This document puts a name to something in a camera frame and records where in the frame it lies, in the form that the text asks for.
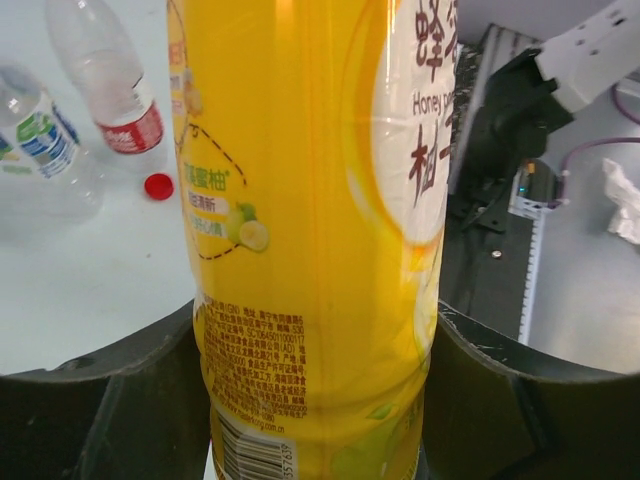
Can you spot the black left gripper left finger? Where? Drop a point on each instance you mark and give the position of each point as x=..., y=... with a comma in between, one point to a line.
x=135, y=409

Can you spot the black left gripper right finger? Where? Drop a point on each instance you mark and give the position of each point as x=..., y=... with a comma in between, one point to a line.
x=497, y=409

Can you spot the red bottle cap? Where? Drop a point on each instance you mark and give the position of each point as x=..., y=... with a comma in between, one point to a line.
x=159, y=186

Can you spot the blue white label water bottle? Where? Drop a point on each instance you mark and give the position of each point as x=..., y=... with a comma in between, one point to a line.
x=45, y=169

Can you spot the yellow juice bottle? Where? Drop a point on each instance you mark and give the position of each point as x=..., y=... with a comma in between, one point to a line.
x=313, y=143

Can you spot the red label water bottle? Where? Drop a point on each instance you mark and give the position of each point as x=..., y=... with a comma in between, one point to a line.
x=100, y=60

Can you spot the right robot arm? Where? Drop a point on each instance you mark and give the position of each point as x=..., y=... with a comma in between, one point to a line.
x=514, y=110

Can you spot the crumpled white tissue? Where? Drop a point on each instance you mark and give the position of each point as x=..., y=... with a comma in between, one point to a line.
x=625, y=195

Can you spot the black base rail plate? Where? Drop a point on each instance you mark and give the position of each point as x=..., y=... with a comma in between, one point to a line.
x=486, y=248

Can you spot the grey slotted cable duct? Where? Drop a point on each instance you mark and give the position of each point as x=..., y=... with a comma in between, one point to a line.
x=536, y=213

